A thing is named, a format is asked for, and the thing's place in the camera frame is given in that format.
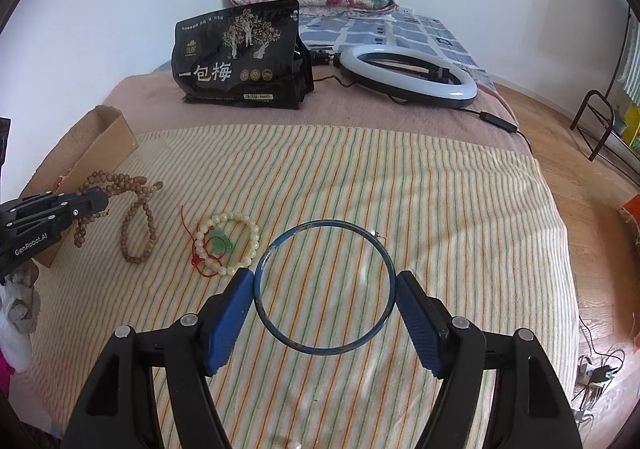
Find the blue checked bed sheet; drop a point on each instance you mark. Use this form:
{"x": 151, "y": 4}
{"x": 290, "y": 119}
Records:
{"x": 400, "y": 29}

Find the white power strip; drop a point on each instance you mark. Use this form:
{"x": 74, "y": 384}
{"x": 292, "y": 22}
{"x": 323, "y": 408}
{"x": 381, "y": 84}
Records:
{"x": 592, "y": 374}

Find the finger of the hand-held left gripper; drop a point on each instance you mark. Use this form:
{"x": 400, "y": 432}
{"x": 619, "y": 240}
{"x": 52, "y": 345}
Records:
{"x": 86, "y": 214}
{"x": 92, "y": 196}

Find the thin blue bangle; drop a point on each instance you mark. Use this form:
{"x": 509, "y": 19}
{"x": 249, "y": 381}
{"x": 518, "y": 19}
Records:
{"x": 327, "y": 223}

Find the black snack bag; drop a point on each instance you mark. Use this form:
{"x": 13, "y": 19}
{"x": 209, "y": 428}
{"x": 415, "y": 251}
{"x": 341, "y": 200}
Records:
{"x": 240, "y": 54}

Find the brown blanket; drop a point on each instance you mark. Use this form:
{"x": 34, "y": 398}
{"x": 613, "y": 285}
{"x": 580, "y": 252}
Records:
{"x": 375, "y": 119}

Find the black metal rack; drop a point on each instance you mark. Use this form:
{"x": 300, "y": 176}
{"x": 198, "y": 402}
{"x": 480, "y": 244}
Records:
{"x": 595, "y": 93}

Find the white pearl beads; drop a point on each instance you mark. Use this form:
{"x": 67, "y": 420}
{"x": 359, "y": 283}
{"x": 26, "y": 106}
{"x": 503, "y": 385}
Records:
{"x": 287, "y": 445}

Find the cardboard box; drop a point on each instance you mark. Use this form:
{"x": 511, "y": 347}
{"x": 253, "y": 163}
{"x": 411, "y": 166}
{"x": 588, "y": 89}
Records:
{"x": 90, "y": 139}

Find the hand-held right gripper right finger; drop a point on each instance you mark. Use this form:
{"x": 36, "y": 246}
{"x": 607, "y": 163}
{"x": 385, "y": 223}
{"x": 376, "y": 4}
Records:
{"x": 415, "y": 324}

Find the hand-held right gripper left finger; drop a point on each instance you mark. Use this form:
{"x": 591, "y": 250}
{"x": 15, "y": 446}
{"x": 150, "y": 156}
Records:
{"x": 230, "y": 324}

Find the striped blanket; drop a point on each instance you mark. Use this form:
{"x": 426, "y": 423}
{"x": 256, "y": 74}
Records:
{"x": 350, "y": 169}

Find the white plastic bag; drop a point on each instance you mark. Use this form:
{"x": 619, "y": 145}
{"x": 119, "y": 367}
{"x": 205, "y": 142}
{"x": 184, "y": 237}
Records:
{"x": 15, "y": 319}

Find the dark object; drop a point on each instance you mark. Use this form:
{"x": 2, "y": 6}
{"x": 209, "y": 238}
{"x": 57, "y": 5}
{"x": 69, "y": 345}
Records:
{"x": 4, "y": 139}

